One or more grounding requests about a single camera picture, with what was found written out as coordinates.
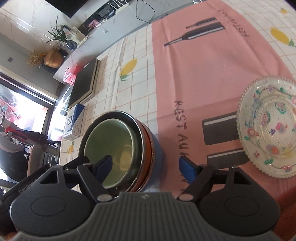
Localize green ceramic bowl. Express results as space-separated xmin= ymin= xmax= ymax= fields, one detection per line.
xmin=83 ymin=118 xmax=142 ymax=189

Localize white fruity painted plate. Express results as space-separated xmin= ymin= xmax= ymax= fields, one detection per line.
xmin=245 ymin=76 xmax=296 ymax=179

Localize black power cable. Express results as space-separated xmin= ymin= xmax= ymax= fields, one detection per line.
xmin=135 ymin=0 xmax=156 ymax=24

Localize blue steel bowl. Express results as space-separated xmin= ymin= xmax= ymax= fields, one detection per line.
xmin=136 ymin=124 xmax=164 ymax=192

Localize blue vase with plant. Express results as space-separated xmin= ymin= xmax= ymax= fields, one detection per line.
xmin=46 ymin=16 xmax=78 ymax=51

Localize black wall television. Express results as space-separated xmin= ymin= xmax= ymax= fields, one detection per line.
xmin=46 ymin=0 xmax=88 ymax=18

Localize white wifi router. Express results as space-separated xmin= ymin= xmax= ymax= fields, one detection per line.
xmin=108 ymin=0 xmax=130 ymax=15

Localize black book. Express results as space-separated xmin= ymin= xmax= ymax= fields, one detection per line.
xmin=68 ymin=58 xmax=101 ymax=108

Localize grey chair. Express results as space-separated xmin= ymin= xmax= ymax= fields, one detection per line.
xmin=0 ymin=120 xmax=62 ymax=186

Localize golden brown vase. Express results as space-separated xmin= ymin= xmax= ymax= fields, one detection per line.
xmin=44 ymin=48 xmax=64 ymax=68

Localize dried yellow flowers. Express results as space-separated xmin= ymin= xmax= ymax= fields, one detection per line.
xmin=27 ymin=49 xmax=46 ymax=67

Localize white photo frame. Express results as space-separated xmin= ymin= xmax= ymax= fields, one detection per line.
xmin=66 ymin=27 xmax=87 ymax=45

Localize clear glass plate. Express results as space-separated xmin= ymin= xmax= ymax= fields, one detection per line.
xmin=236 ymin=75 xmax=296 ymax=176

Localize orange steel bowl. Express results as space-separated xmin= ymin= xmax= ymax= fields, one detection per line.
xmin=79 ymin=111 xmax=152 ymax=195

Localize white blue product box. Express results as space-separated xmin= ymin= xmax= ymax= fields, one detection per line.
xmin=63 ymin=103 xmax=85 ymax=140

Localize pink storage box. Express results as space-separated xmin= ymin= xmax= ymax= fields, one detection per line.
xmin=63 ymin=64 xmax=82 ymax=85

